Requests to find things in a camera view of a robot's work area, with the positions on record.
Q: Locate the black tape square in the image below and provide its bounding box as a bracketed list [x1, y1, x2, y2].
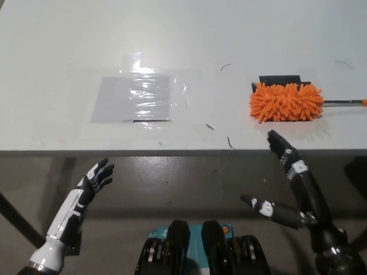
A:
[251, 74, 313, 124]

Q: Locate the clear plastic film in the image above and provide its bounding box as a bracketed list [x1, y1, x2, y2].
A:
[76, 52, 205, 139]

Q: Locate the black object under table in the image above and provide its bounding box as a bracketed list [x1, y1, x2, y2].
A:
[343, 156, 367, 202]

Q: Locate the orange microfibre telescopic duster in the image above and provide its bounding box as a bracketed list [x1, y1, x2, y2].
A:
[248, 82, 367, 125]

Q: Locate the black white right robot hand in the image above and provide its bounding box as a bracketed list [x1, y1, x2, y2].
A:
[239, 129, 350, 255]

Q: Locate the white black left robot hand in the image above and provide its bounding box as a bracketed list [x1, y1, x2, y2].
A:
[28, 158, 115, 269]

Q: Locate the black diagonal table brace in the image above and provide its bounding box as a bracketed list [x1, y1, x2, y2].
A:
[0, 191, 44, 250]

